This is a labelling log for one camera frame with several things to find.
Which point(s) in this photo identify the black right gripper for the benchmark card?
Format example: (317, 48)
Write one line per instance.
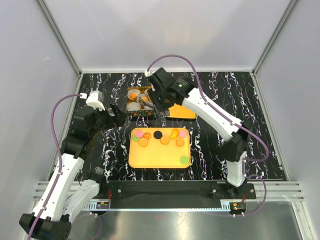
(152, 93)

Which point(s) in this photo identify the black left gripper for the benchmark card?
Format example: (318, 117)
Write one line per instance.
(118, 119)

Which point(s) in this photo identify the orange swirl cookie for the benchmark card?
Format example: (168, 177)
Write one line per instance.
(133, 95)

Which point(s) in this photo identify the tan round biscuit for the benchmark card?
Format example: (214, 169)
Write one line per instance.
(165, 139)
(143, 142)
(146, 99)

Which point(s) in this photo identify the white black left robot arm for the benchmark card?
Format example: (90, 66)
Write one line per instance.
(52, 217)

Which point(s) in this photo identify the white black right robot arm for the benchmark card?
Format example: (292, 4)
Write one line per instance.
(233, 131)

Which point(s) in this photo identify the gold tin lid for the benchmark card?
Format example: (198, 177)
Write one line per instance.
(181, 112)

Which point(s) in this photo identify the white paper cup front-left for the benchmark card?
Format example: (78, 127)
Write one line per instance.
(133, 106)

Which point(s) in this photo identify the white paper cup front-right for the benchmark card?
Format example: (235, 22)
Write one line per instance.
(148, 106)

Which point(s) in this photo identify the yellow chick cookie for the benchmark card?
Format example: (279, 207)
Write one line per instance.
(174, 133)

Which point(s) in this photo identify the green christmas cookie tin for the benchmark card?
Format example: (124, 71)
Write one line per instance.
(142, 112)

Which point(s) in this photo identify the pink sandwich cookie right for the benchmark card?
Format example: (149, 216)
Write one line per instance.
(183, 133)

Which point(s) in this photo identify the pink sandwich cookie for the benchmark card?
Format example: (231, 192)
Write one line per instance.
(183, 133)
(139, 133)

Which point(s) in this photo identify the pink sandwich cookie left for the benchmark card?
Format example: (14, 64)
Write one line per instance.
(139, 133)

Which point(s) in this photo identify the green sandwich cookie left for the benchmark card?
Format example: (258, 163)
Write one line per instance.
(136, 139)

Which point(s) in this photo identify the green sandwich cookie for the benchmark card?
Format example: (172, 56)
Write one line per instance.
(184, 160)
(136, 139)

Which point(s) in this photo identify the white paper cup centre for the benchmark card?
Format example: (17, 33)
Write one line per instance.
(138, 97)

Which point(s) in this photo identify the white paper cup back-left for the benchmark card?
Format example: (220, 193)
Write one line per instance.
(137, 91)

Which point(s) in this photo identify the orange flower cookie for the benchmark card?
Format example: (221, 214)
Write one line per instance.
(147, 135)

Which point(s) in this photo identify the orange shell cookie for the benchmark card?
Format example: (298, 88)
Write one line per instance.
(180, 142)

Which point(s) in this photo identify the yellow plastic tray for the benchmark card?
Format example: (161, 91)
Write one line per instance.
(157, 155)

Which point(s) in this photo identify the green sandwich cookie right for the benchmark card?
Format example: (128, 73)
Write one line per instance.
(184, 160)

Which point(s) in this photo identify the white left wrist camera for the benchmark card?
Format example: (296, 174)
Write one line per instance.
(93, 100)

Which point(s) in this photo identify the aluminium frame rail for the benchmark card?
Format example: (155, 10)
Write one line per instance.
(272, 191)

